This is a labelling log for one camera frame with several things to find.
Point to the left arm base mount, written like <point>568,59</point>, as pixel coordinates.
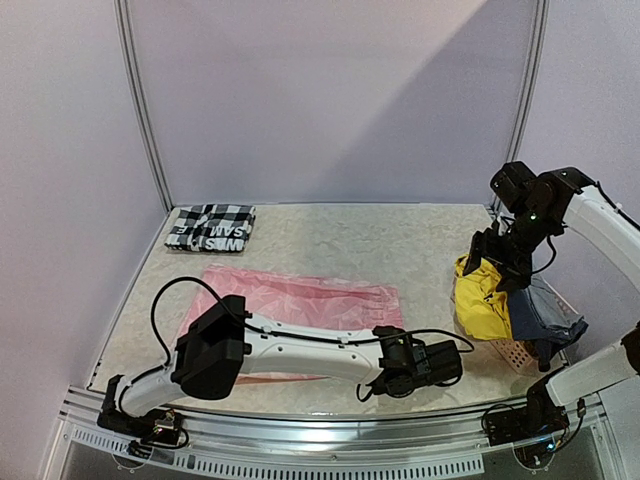
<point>158,428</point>

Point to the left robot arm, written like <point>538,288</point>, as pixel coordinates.
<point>227,341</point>

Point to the right corner wall post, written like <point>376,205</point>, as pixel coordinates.
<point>521,29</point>

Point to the yellow garment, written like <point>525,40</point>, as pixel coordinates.
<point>481,309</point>

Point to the corner wall post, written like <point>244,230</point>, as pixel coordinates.
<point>124,21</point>
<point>521,29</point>

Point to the aluminium front rail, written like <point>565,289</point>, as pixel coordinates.
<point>429,445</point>

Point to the navy blue garment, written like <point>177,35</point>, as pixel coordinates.
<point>539,320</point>

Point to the pink laundry basket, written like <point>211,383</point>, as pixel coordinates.
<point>516,356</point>

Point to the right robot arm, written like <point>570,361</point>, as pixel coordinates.
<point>544,207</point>

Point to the black white checkered shirt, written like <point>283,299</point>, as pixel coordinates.
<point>212,228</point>

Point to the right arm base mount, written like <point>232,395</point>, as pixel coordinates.
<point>503,423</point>

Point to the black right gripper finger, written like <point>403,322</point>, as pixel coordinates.
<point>510,281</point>
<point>476,253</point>

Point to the pink garment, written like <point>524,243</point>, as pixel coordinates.
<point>317,302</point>

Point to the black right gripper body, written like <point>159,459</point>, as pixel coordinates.
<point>480,251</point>

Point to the left corner wall post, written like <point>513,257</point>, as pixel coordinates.
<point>124,21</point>

